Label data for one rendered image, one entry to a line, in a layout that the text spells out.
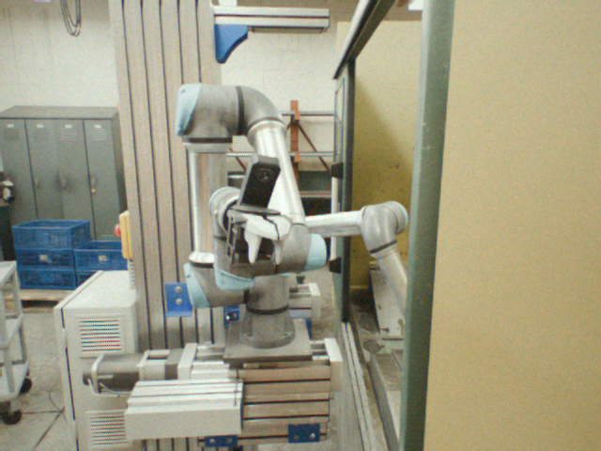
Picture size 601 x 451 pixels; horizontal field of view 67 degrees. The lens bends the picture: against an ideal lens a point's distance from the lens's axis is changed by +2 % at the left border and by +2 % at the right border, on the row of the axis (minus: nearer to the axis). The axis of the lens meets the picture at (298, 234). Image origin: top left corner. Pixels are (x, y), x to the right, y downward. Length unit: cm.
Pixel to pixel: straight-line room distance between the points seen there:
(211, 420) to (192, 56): 90
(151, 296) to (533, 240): 100
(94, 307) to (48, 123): 488
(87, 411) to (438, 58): 130
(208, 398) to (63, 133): 511
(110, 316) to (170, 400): 33
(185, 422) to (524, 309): 77
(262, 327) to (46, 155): 522
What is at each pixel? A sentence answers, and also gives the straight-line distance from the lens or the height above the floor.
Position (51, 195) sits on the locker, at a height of 95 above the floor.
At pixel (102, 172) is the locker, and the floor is 123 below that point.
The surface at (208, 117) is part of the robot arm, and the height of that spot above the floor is 173.
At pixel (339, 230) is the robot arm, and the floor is 136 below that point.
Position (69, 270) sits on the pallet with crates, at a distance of 508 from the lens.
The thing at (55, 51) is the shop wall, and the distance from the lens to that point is 670.
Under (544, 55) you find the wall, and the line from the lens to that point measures 79.
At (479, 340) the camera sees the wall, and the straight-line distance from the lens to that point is 83.
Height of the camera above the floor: 170
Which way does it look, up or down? 13 degrees down
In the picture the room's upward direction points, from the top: straight up
